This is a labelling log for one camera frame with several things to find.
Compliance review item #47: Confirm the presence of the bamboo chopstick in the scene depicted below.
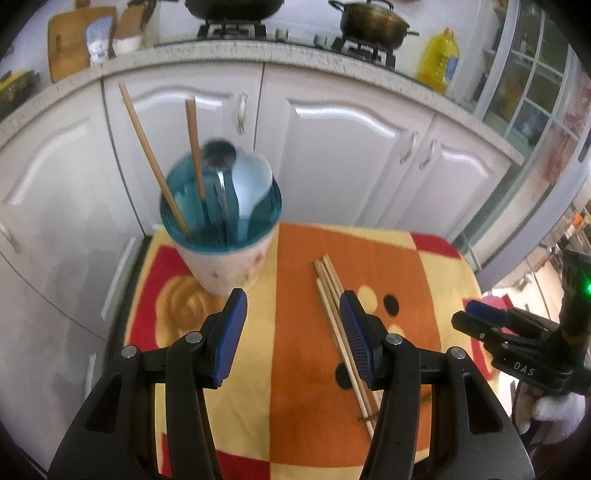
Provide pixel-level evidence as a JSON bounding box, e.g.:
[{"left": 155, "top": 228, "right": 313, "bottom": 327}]
[
  {"left": 314, "top": 260, "right": 377, "bottom": 423},
  {"left": 315, "top": 278, "right": 375, "bottom": 438},
  {"left": 118, "top": 82, "right": 190, "bottom": 236},
  {"left": 185, "top": 97, "right": 206, "bottom": 202},
  {"left": 322, "top": 254, "right": 383, "bottom": 414}
]

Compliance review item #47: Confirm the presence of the white plastic spoon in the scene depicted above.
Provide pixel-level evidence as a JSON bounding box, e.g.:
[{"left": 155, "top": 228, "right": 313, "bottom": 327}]
[{"left": 231, "top": 150, "right": 273, "bottom": 243}]

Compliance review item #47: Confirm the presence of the silver metal spoon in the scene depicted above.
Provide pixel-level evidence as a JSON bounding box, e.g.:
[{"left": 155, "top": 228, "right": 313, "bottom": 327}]
[{"left": 201, "top": 139, "right": 236, "bottom": 243}]

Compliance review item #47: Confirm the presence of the white gloved hand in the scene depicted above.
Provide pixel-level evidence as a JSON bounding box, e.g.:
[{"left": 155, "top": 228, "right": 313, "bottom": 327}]
[{"left": 514, "top": 385, "right": 586, "bottom": 445}]

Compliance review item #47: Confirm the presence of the white framed glass door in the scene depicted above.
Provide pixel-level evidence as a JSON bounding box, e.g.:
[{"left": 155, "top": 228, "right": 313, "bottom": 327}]
[{"left": 455, "top": 1, "right": 590, "bottom": 264}]

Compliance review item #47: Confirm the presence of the floral utensil holder teal insert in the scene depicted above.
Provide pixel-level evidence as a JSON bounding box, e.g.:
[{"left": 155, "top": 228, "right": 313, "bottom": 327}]
[{"left": 159, "top": 150, "right": 283, "bottom": 296}]

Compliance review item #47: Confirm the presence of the yellow oil bottle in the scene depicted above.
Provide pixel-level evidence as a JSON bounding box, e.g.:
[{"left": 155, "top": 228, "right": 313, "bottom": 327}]
[{"left": 416, "top": 28, "right": 460, "bottom": 94}]

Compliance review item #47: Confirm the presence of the black gas stove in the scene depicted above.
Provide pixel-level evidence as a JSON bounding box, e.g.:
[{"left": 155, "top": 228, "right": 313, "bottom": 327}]
[{"left": 195, "top": 21, "right": 396, "bottom": 71}]

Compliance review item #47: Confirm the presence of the dark metal cooking pot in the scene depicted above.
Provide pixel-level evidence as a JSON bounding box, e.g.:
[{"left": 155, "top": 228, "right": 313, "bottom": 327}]
[{"left": 329, "top": 0, "right": 420, "bottom": 51}]

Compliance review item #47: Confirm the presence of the wooden cutting board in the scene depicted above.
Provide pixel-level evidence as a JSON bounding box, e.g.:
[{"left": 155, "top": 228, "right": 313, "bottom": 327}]
[{"left": 47, "top": 6, "right": 116, "bottom": 83}]

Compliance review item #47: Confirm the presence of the black wok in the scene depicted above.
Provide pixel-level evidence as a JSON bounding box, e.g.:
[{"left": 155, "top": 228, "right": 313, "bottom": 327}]
[{"left": 184, "top": 0, "right": 284, "bottom": 22}]

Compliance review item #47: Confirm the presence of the silver cabinet handle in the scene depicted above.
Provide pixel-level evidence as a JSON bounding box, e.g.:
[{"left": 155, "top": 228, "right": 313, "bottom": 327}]
[
  {"left": 236, "top": 92, "right": 249, "bottom": 135},
  {"left": 400, "top": 131, "right": 420, "bottom": 165},
  {"left": 419, "top": 139, "right": 439, "bottom": 170}
]

